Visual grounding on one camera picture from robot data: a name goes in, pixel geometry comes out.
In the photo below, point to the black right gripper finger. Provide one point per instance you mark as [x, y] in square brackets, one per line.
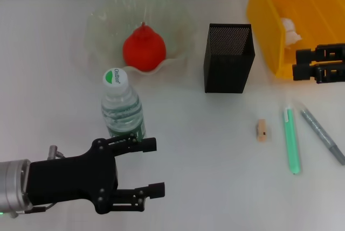
[303, 72]
[304, 56]

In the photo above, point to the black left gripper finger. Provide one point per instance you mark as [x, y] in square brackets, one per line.
[156, 190]

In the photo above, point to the pale green glass fruit plate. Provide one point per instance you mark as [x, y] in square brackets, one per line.
[107, 34]

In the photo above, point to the black mesh pen holder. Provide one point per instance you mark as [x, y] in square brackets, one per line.
[226, 75]

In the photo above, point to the white paper ball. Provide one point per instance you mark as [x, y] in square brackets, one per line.
[291, 33]

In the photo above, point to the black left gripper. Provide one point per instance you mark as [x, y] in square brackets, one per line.
[70, 180]

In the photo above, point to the small beige wooden block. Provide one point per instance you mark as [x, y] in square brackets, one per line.
[261, 131]

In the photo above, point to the clear water bottle green label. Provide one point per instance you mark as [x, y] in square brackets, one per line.
[121, 107]

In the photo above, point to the silver metal connector stub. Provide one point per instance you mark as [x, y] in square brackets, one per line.
[54, 151]

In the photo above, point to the yellow plastic bin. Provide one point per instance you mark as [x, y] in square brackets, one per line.
[310, 5]

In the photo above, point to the green pen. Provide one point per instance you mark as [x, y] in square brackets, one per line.
[292, 139]

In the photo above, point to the grey marker pen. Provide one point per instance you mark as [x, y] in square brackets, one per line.
[318, 128]

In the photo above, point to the red-orange toy orange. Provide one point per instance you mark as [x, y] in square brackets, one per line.
[144, 50]

